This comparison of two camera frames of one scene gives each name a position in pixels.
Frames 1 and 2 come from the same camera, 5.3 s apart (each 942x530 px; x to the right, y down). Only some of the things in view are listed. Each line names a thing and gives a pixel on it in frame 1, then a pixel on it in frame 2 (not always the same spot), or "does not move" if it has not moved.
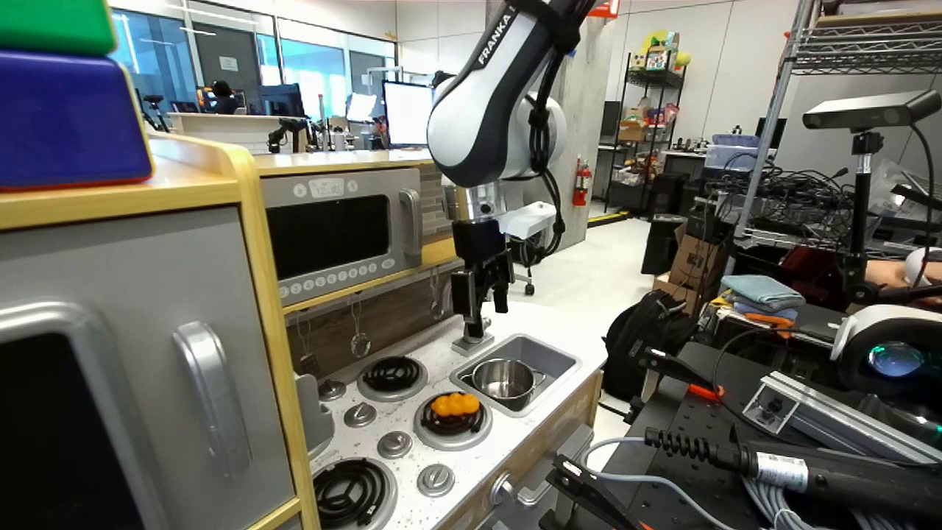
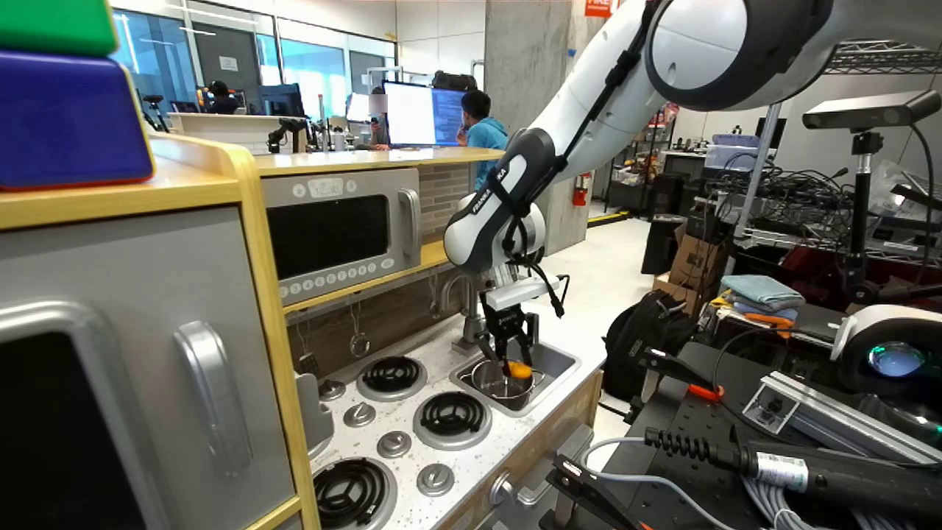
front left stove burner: (354, 492) does not move
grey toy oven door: (136, 382) does not move
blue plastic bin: (70, 120) does not move
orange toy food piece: (453, 413) -> (520, 370)
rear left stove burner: (392, 379) does not move
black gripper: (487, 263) -> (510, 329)
